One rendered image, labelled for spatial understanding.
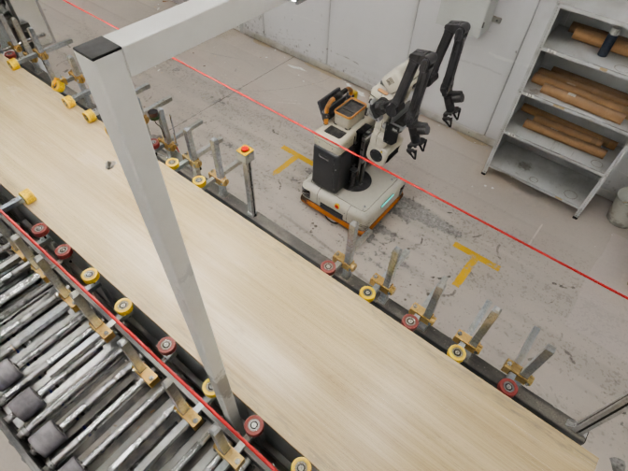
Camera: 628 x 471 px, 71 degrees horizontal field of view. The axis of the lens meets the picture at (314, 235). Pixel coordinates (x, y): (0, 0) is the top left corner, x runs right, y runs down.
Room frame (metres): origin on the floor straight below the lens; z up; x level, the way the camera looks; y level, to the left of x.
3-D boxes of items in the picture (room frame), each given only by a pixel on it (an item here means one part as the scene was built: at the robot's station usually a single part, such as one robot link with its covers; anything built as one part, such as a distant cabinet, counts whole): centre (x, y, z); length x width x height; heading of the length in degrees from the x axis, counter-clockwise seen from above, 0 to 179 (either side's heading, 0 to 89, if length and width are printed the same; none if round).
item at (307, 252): (2.12, 0.76, 0.67); 5.11 x 0.08 x 0.10; 53
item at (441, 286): (1.11, -0.60, 0.87); 0.04 x 0.04 x 0.48; 53
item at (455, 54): (2.56, -0.81, 1.40); 0.11 x 0.06 x 0.43; 144
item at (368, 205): (2.66, -0.31, 0.16); 0.67 x 0.64 x 0.25; 54
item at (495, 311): (0.96, -0.80, 0.93); 0.04 x 0.04 x 0.48; 53
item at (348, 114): (2.73, -0.22, 0.87); 0.23 x 0.15 x 0.11; 144
